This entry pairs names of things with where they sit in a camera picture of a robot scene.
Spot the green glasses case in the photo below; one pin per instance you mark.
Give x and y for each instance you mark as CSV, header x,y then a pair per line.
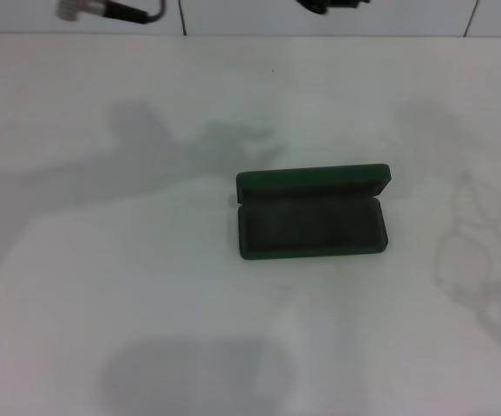
x,y
311,229

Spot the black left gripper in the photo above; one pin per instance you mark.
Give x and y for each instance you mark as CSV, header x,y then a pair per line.
x,y
313,5

